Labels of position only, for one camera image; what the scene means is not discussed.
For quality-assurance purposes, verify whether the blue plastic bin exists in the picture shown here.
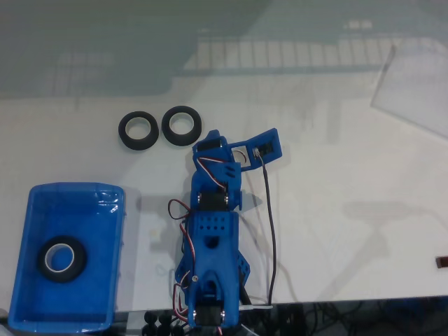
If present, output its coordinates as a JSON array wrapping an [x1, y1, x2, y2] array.
[[7, 181, 128, 334]]

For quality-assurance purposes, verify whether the large black tape roll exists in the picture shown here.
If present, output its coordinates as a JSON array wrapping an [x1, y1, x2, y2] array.
[[36, 236, 88, 284]]

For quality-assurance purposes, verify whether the clear acrylic sheet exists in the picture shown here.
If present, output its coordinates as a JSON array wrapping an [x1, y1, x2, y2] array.
[[370, 43, 448, 139]]

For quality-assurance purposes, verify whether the red white servo wire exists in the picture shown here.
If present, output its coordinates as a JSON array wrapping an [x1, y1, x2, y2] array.
[[195, 156, 228, 192]]

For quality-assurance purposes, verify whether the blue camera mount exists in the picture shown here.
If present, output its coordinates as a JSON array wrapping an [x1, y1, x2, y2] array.
[[229, 128, 284, 173]]

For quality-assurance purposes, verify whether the red looped servo wire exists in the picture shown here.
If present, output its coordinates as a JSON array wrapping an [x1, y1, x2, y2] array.
[[167, 198, 197, 232]]

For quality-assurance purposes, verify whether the black camera cable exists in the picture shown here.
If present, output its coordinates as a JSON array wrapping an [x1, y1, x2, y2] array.
[[254, 148, 279, 306]]

